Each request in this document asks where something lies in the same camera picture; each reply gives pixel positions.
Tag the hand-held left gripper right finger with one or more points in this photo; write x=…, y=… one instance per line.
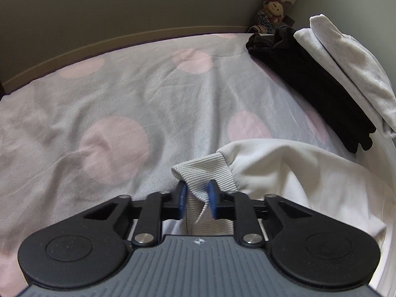
x=212, y=201

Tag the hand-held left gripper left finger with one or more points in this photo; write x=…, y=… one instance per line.
x=182, y=202

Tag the white sweatshirt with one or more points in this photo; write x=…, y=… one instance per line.
x=294, y=176

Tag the bed with pink-dotted sheet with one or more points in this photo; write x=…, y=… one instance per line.
x=108, y=99

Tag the black folded garment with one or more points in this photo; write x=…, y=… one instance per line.
x=309, y=77

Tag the light grey folded garment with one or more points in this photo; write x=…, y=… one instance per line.
x=349, y=62

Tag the pile of plush toys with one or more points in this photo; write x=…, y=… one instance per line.
x=275, y=6

